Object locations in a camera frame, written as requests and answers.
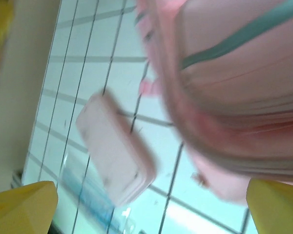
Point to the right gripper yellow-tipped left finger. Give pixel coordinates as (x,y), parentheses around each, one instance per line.
(19,209)

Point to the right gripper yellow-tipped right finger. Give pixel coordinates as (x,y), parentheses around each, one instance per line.
(278,209)

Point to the clear plastic ruler pouch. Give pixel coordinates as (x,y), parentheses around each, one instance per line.
(92,195)

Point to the pink pencil case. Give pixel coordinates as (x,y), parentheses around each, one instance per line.
(117,151)

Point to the pink backpack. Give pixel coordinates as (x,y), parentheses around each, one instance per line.
(234,85)

